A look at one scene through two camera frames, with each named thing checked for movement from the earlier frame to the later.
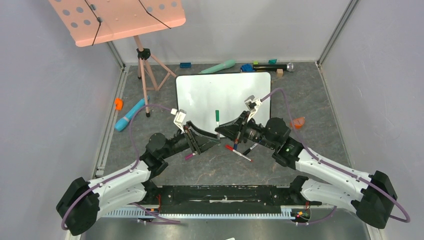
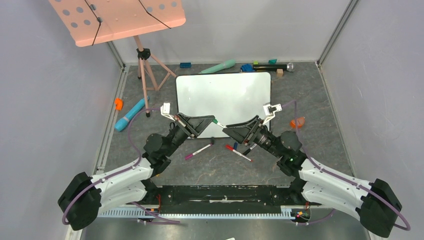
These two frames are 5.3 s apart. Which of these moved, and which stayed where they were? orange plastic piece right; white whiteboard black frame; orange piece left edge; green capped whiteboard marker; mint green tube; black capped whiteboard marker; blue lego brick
Moved: green capped whiteboard marker
Stayed: white whiteboard black frame; orange piece left edge; blue lego brick; black capped whiteboard marker; mint green tube; orange plastic piece right
